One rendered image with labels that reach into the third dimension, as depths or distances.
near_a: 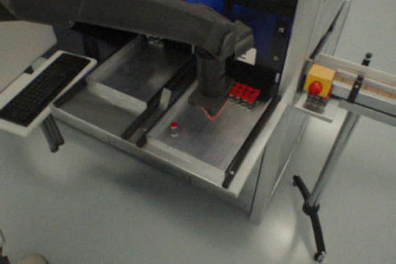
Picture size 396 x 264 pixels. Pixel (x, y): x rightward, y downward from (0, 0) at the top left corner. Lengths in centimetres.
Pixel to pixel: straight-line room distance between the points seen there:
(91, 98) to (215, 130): 44
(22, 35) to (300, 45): 104
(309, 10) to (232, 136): 42
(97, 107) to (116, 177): 94
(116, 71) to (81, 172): 98
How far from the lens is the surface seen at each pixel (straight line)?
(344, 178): 219
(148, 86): 123
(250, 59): 115
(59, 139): 204
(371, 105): 126
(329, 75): 110
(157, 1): 47
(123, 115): 114
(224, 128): 108
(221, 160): 100
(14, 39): 151
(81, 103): 122
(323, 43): 152
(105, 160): 217
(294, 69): 111
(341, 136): 144
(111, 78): 129
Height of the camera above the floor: 168
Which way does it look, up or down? 47 degrees down
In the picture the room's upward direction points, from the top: straight up
